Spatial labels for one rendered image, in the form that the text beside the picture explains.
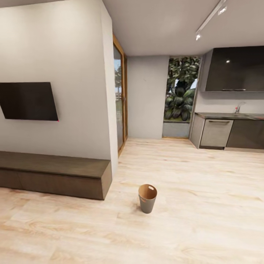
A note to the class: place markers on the cabinet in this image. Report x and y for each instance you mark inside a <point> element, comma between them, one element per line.
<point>73,176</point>
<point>233,69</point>

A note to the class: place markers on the dishwasher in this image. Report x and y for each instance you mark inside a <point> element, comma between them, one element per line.
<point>215,133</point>

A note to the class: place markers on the trash can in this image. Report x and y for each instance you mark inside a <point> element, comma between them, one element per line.
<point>147,197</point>

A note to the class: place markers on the door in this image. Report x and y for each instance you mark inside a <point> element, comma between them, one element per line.
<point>121,94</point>

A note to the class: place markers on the wall mounted tv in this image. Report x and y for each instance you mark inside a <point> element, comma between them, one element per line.
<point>28,101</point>

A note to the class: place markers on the fixed window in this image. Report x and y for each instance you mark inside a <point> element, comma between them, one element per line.
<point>181,90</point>

